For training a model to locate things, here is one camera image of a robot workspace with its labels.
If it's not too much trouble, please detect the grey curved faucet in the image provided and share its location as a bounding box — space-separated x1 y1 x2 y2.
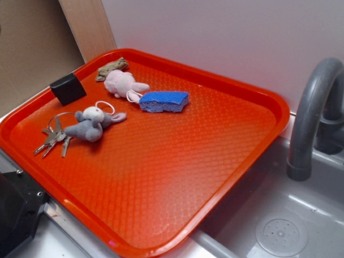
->
286 58 343 181

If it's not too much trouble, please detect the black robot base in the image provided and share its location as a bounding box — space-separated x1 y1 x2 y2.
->
1 170 47 257

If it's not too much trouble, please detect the light wooden board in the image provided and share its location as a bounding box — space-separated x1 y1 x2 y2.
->
59 0 117 62

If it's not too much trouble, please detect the grey plastic sink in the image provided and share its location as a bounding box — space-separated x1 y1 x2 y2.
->
192 138 343 257

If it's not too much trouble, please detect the small black box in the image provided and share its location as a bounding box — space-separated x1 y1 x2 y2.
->
49 73 87 106

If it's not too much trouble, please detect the orange plastic tray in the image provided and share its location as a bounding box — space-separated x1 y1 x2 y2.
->
1 49 290 257

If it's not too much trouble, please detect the round sink drain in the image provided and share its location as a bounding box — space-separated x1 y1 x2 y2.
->
255 213 309 257

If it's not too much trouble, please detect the silver key bunch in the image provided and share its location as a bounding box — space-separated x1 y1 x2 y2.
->
33 112 74 158

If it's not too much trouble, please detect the blue sponge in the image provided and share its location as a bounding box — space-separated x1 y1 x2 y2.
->
139 91 189 113

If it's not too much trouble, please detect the grey plush bunny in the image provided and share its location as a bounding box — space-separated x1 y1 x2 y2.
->
64 101 127 142

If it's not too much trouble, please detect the pink plush bunny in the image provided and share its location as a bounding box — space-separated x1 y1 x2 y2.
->
104 70 150 104

